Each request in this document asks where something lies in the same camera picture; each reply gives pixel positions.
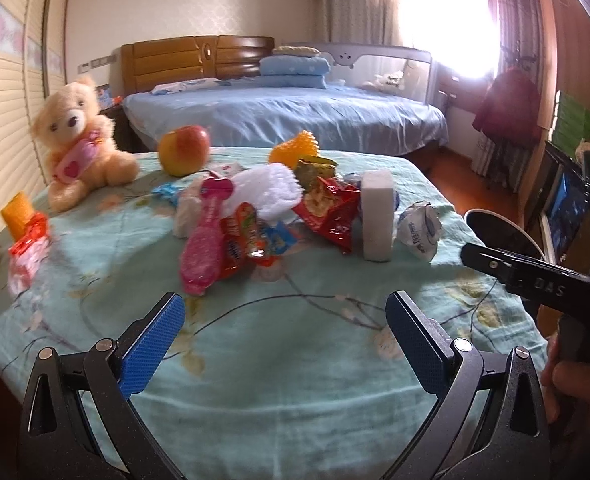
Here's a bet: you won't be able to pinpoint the dark monitor screen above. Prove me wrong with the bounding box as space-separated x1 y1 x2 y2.
540 142 589 264

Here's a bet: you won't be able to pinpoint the blue bed quilt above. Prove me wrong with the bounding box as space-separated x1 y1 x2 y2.
122 81 449 156

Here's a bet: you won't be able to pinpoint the blue candy wrapper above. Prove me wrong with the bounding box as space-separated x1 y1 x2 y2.
151 182 183 207

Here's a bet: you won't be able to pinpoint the white rectangular sponge block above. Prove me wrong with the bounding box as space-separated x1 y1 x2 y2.
360 170 395 262

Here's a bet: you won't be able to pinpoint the yellow snack bag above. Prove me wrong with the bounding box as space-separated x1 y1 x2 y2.
294 155 337 192

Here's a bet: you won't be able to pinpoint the louvered wardrobe doors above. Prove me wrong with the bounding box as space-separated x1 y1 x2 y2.
0 0 68 232

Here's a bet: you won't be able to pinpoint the red yellow apple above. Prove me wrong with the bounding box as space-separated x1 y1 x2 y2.
157 125 210 178

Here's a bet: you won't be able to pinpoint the colourful red candy packet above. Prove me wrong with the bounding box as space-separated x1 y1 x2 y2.
219 202 297 281

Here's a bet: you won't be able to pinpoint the red pink gift packet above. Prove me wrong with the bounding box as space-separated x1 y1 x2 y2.
7 211 51 297

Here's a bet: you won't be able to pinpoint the wooden headboard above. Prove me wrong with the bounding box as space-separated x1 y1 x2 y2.
120 35 275 96

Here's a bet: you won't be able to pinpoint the teal floral bedspread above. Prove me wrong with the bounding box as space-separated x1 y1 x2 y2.
0 152 546 479

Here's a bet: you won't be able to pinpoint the grey bed guard rail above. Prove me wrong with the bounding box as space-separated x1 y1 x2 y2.
293 42 438 104

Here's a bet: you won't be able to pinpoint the blue pillows stack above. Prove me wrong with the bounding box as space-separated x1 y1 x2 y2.
258 46 331 89

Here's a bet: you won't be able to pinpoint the dark red hanging coat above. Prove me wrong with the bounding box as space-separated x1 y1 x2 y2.
472 67 540 148

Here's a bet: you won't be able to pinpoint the white wrapper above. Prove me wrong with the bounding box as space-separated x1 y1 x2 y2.
396 202 443 261

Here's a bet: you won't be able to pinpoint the framed photo on nightstand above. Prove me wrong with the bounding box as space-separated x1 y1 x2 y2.
95 84 114 110

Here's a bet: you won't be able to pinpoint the orange foam fruit net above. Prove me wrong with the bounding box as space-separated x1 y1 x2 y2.
268 130 319 169

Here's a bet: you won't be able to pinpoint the red snack bag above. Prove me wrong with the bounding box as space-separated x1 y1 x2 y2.
293 177 360 254

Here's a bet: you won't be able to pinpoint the grey curtains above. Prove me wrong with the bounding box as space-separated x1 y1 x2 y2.
319 0 409 46

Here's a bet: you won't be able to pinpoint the white tissue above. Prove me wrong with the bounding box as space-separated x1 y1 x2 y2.
173 180 203 238

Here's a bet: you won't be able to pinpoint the person's right hand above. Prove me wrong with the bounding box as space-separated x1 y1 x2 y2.
540 334 590 424

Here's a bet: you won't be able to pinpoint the cream teddy bear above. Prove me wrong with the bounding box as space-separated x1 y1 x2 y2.
31 74 140 212

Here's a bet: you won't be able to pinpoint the wooden nightstand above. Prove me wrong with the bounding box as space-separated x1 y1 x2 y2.
100 104 149 153

